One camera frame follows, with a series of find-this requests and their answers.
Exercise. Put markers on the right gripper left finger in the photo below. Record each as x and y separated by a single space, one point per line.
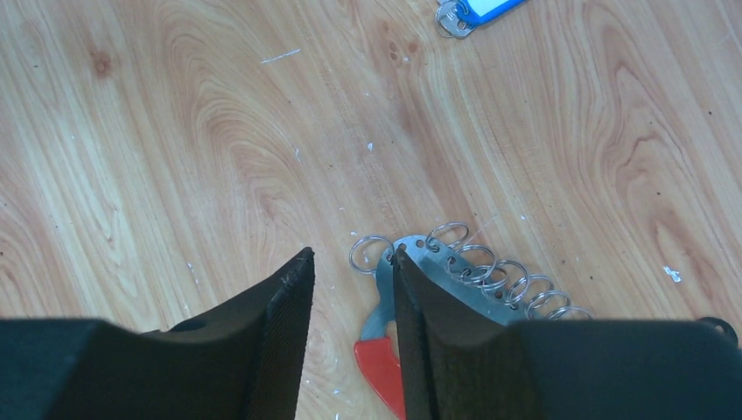
242 359

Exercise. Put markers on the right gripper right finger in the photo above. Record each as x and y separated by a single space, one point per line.
458 364

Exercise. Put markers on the red handled metal key holder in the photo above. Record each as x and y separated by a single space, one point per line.
502 290

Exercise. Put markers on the blue tag key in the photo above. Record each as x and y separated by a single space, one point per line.
459 18

